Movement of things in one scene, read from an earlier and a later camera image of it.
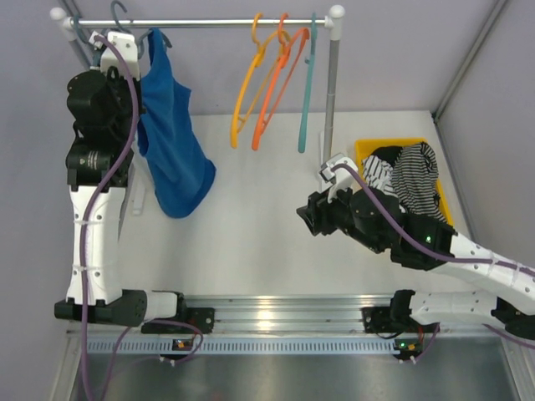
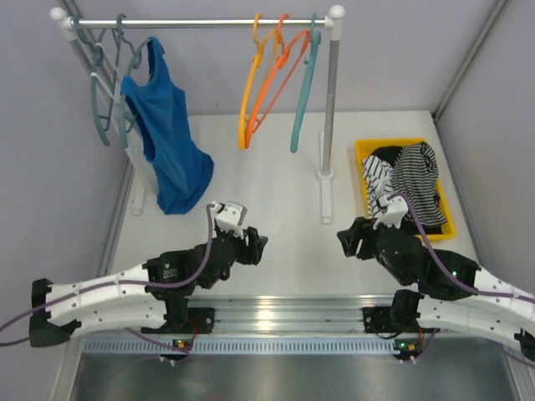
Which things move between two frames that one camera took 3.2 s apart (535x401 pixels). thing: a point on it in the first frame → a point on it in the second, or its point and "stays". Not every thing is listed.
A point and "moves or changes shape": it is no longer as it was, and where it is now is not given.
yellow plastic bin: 364,147 stays
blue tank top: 181,173 moves or changes shape
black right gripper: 318,212 → 362,228
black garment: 388,153 stays
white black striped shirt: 377,173 stays
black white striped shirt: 415,171 stays
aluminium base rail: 291,324 stays
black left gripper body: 115,88 → 244,247
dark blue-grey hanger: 140,40 moves or changes shape
